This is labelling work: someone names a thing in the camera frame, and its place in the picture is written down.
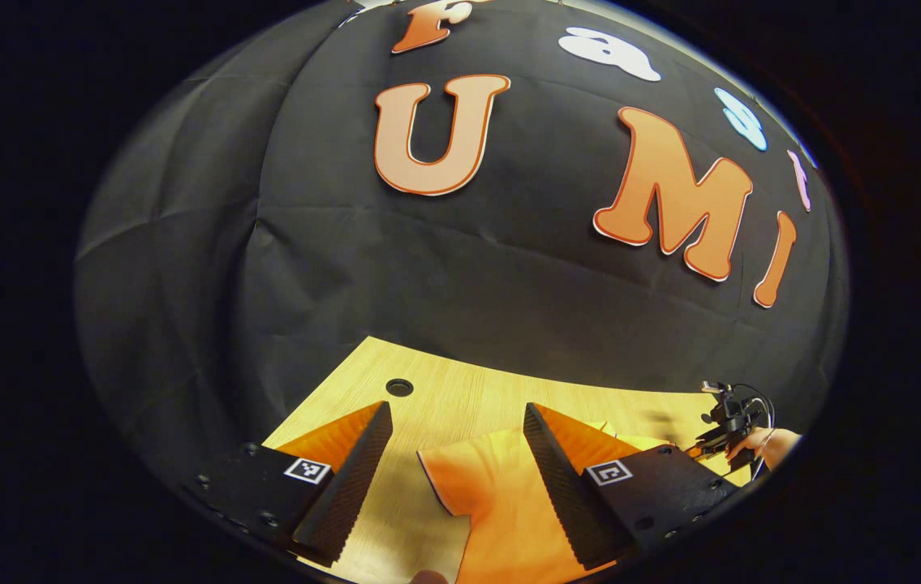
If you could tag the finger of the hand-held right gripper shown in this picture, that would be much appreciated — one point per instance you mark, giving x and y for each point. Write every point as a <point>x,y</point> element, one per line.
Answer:
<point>707,448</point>

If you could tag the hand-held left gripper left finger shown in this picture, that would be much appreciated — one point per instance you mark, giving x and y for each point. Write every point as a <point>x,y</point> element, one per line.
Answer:
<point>346,487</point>

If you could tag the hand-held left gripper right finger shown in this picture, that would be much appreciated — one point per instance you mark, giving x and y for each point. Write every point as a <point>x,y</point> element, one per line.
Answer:
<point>561,487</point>

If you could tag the orange T-shirt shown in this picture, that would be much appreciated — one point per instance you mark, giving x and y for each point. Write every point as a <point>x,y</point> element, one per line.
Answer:
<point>492,503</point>

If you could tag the black backdrop cloth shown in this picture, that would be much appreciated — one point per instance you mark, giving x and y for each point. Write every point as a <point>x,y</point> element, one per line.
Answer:
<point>444,268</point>

